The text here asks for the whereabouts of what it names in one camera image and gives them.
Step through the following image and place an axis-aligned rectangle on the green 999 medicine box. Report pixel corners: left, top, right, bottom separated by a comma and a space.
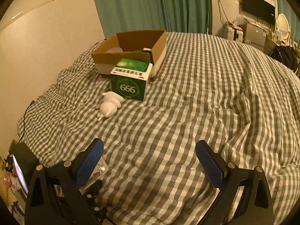
110, 58, 153, 101

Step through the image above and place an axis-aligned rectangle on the smartphone on stand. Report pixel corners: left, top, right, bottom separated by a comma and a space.
10, 143, 40, 194

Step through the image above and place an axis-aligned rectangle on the silver blister pack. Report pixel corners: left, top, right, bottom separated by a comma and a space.
79, 157, 109, 193

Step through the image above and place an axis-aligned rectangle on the white plush toy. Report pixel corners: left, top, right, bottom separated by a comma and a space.
96, 91, 124, 120

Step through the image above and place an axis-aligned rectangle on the grey white checkered bedspread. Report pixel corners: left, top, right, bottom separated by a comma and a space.
17, 33, 299, 224

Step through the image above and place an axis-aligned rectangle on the black backpack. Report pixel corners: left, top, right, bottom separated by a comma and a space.
270, 46, 299, 73

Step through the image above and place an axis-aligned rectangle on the silver mini fridge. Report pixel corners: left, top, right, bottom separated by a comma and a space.
243, 23, 266, 51

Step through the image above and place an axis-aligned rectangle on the white suitcase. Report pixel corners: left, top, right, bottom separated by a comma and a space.
223, 26, 244, 43

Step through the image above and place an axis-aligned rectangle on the brown cardboard box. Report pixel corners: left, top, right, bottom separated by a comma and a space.
91, 29, 167, 78

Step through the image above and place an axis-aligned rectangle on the white oval vanity mirror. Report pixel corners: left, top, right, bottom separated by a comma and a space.
276, 13, 290, 40

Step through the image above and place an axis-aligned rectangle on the green curtain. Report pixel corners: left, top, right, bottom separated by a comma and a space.
277, 0, 300, 45
94, 0, 212, 38

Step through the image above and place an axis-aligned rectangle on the black charging cable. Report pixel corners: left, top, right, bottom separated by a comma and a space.
17, 100, 35, 143

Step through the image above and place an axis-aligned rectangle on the black wall television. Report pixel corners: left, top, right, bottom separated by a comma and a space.
241, 0, 276, 25

